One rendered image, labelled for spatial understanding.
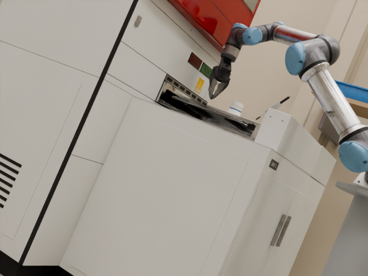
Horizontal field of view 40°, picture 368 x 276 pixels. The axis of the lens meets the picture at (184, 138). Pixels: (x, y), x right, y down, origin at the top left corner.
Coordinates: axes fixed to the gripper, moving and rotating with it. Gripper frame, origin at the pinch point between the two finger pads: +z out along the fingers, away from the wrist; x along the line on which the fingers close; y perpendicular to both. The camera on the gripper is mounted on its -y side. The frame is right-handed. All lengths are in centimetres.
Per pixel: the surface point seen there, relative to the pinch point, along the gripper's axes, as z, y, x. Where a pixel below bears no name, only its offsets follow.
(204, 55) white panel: -17.7, 12.5, 8.5
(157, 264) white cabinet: 69, -44, 4
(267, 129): 9, -50, -12
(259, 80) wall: -58, 208, -81
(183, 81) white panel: -1.5, 6.6, 13.6
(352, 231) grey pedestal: 31, -58, -54
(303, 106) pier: -43, 151, -105
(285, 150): 13, -47, -22
